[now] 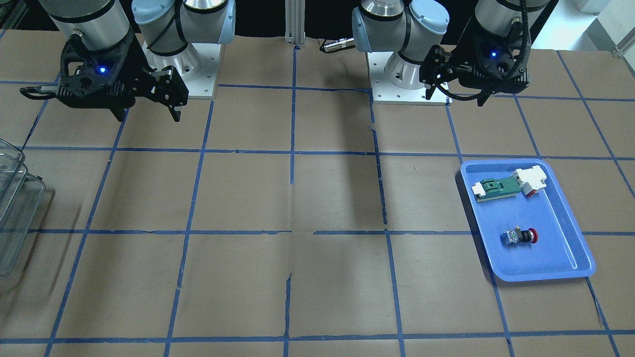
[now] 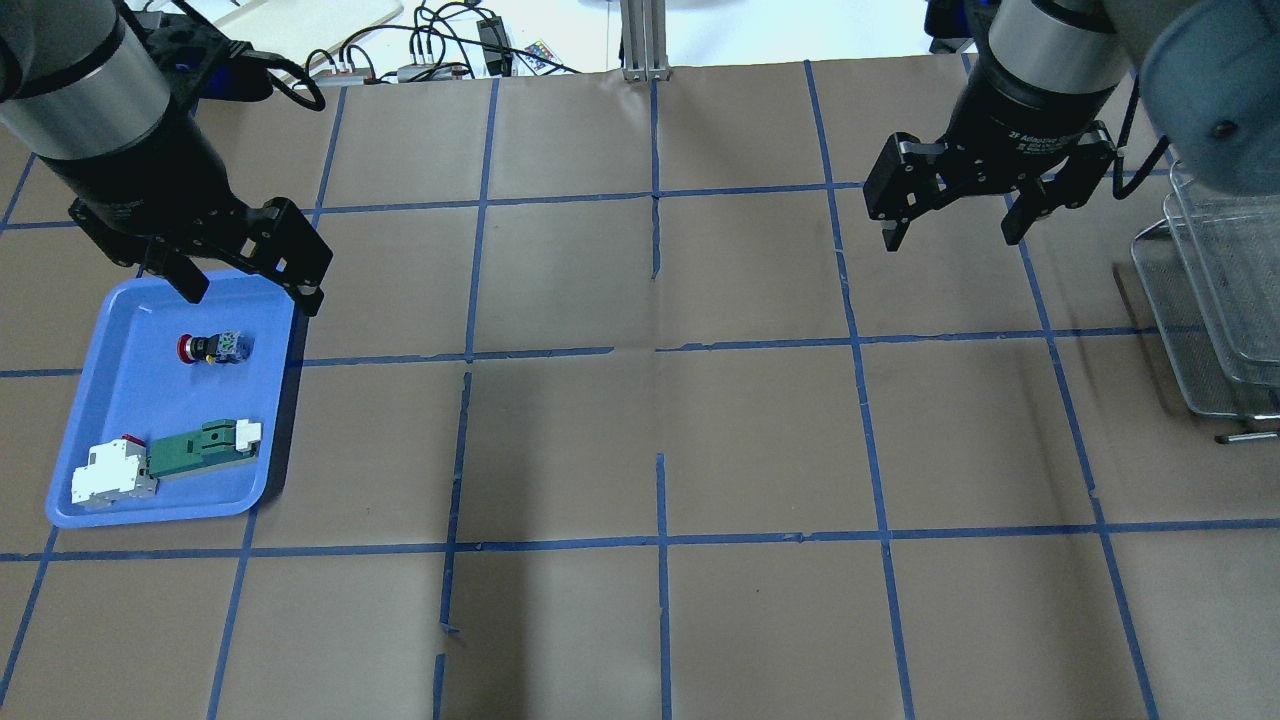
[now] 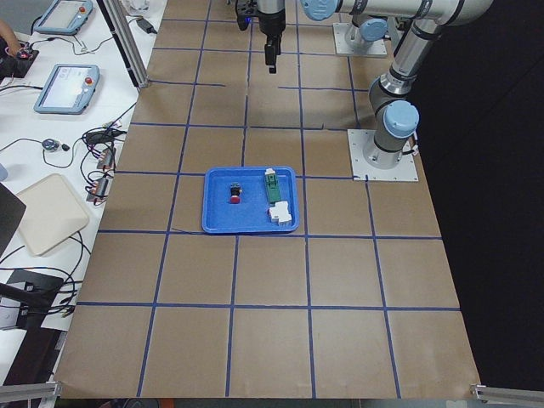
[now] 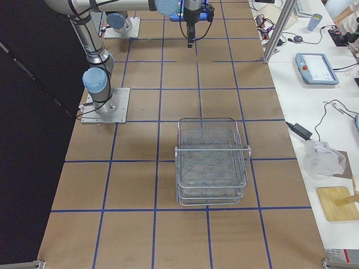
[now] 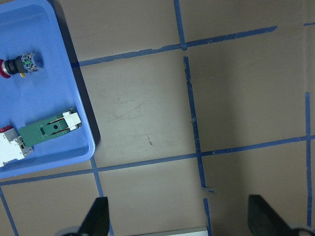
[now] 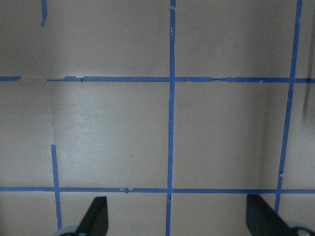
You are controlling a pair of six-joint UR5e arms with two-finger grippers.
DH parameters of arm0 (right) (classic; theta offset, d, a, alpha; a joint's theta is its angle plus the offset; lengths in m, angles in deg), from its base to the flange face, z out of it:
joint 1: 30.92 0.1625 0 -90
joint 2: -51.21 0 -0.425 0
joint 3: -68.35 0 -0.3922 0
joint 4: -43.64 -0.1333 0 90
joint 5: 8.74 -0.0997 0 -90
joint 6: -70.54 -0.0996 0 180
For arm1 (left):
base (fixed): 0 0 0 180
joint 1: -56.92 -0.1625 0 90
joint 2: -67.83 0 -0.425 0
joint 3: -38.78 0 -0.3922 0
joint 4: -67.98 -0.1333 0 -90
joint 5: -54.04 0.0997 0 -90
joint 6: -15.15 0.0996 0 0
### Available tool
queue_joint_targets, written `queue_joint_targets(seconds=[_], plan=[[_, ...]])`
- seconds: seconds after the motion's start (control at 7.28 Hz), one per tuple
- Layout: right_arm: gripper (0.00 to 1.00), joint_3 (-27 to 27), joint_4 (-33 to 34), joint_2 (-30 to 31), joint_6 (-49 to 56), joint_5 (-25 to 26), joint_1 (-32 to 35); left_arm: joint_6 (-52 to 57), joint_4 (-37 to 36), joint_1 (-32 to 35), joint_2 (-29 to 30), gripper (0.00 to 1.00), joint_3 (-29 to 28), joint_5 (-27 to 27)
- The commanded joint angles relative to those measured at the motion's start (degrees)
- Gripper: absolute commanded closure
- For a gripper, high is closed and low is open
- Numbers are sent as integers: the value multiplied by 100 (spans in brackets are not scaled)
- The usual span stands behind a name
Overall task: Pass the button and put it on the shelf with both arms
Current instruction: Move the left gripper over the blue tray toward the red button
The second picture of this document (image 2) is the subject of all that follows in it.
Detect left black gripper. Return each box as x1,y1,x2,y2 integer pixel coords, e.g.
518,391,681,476
68,160,334,316

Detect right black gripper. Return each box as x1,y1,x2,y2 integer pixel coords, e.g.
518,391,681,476
863,95,1116,252

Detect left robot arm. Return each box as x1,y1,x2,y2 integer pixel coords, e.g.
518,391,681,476
3,1,333,316

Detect blue plastic tray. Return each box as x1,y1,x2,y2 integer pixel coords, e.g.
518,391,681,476
45,270,306,529

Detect green terminal block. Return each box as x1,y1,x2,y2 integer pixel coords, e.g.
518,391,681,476
147,419,262,480

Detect white circuit breaker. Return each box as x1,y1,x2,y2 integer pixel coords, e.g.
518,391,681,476
70,436,159,509

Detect black power adapter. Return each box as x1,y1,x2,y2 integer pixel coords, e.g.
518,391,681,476
476,15,515,77

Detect colourful remote control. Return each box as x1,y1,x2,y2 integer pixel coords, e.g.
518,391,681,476
517,40,561,76

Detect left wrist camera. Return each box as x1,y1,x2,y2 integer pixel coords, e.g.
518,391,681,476
143,14,274,110

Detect usb hub with cables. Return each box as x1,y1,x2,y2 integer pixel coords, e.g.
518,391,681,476
394,61,474,85

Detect aluminium frame post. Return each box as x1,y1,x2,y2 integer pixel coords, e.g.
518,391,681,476
620,0,671,83

